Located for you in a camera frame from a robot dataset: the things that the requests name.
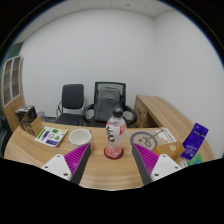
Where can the orange cardboard box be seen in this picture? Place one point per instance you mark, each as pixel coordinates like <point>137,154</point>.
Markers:
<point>170,150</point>

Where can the purple standing package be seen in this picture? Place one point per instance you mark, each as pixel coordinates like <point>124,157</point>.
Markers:
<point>194,141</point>

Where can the flat round red coaster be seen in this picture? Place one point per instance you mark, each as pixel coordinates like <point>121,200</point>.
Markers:
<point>113,156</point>

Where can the black mesh office chair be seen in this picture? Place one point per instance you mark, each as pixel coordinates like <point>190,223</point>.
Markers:
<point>125,111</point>

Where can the black sofa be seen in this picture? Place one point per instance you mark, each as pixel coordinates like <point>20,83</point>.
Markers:
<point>4,133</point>

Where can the small yellowish pack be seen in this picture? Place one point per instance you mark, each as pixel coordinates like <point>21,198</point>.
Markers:
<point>183,162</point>

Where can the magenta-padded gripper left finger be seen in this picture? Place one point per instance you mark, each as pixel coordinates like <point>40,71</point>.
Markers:
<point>75,160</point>

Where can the white cup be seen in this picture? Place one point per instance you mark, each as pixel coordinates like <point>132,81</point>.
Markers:
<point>79,137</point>

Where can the clear black-capped drink bottle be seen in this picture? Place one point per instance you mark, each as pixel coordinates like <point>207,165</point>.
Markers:
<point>115,136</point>

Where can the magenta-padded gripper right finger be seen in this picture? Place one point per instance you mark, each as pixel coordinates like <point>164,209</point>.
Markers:
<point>150,160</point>

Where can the wooden side desk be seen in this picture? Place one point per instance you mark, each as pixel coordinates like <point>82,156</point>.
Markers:
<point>156,108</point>

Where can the wooden glass-door shelf cabinet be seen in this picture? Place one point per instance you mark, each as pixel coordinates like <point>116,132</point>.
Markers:
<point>11,90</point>

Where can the brown and tan carton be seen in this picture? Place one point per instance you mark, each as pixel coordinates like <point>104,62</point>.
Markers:
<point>33,127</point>

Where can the black padded visitor chair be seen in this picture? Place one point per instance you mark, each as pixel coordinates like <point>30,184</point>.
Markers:
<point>72,100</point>

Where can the glossy dark box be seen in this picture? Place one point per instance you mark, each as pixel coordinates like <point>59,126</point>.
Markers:
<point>26,113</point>

